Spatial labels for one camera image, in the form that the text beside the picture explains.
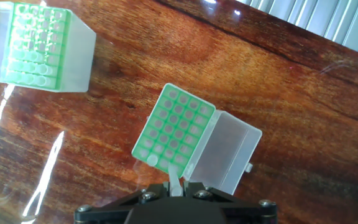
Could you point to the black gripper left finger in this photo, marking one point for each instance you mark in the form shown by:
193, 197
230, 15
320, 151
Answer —
110, 211

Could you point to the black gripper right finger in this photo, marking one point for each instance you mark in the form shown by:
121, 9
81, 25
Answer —
244, 211

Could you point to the tall translucent green tip box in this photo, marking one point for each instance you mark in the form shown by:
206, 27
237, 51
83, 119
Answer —
179, 124

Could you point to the low green rack tip box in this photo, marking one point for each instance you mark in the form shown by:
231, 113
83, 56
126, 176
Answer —
76, 62

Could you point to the glossy brown wooden board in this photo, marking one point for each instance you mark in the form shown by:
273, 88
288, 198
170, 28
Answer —
259, 93

